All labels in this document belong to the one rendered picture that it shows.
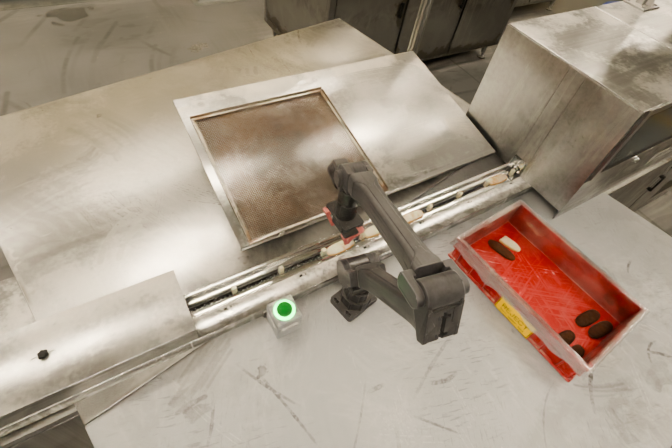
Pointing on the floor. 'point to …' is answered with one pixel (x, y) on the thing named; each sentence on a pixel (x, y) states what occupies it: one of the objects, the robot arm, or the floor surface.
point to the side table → (424, 366)
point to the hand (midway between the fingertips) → (340, 232)
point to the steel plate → (145, 184)
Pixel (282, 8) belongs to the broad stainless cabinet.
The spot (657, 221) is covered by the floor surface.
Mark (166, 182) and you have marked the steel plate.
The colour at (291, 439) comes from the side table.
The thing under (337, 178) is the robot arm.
